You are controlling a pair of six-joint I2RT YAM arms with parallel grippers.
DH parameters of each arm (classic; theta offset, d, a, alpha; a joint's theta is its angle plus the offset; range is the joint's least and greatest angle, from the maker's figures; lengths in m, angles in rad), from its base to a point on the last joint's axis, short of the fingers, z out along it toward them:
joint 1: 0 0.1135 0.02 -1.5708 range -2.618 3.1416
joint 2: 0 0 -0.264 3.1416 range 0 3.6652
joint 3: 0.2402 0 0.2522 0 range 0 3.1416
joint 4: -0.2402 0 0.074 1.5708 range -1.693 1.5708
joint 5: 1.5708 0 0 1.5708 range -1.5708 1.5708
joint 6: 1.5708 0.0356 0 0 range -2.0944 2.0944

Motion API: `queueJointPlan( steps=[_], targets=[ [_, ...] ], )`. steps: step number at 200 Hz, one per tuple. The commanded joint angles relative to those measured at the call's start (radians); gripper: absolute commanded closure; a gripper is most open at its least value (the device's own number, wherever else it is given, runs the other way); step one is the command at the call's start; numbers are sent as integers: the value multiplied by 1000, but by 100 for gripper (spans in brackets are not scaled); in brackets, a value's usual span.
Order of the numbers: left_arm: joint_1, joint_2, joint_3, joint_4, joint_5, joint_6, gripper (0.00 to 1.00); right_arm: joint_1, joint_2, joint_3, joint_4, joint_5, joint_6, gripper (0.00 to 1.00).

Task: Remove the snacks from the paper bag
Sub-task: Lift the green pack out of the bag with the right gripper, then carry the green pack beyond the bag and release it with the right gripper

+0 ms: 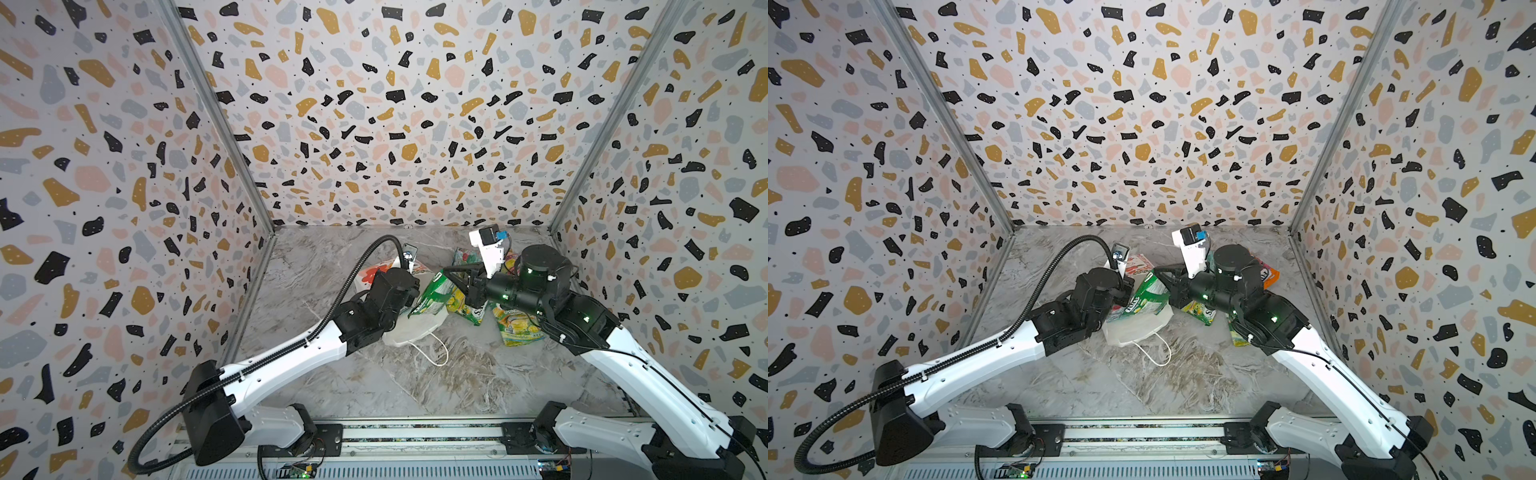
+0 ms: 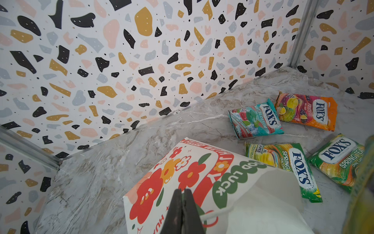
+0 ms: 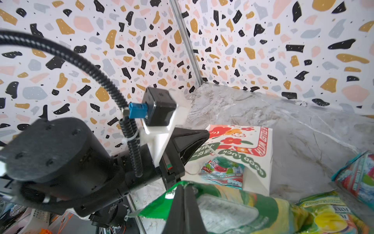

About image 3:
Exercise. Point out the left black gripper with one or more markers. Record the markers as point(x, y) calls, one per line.
point(184, 143)

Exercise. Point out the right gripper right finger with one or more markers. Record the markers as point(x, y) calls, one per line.
point(193, 220)

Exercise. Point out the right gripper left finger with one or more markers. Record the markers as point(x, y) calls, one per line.
point(176, 219)

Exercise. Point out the green spring tea packet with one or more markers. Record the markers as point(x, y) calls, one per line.
point(231, 211)
point(328, 214)

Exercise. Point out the white paper gift bag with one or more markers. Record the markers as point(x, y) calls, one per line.
point(250, 146)

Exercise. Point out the teal Fox's candy packet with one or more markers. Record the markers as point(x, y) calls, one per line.
point(357, 177)

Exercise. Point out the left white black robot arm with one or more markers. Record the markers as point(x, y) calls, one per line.
point(58, 165)

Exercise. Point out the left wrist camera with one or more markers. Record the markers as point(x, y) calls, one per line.
point(160, 112)

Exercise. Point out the left metal corner post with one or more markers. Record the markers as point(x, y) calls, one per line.
point(186, 40)

